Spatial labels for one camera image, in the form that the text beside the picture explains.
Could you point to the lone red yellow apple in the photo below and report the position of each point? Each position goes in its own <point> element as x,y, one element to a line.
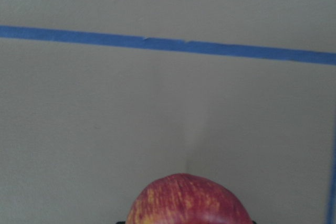
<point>186,198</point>

